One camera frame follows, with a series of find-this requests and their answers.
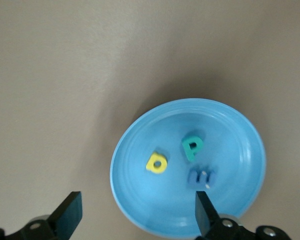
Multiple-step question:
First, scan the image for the yellow foam letter a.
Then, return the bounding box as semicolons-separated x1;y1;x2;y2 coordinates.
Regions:
145;150;169;175

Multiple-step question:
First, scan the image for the teal foam letter p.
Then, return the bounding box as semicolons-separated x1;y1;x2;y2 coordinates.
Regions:
180;132;206;163

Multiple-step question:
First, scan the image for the blue round plate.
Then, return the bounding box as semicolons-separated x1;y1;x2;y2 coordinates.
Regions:
109;97;268;237

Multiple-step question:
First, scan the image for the blue foam letter m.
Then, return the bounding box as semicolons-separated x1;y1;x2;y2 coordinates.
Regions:
187;164;219;192

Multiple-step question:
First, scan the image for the brown paper table cover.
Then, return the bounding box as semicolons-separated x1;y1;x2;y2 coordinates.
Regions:
0;0;300;240

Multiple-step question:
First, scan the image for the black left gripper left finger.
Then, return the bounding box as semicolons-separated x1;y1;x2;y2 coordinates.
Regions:
0;190;83;240

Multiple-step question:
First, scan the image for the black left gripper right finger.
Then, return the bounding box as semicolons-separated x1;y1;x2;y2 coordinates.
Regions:
194;190;294;240

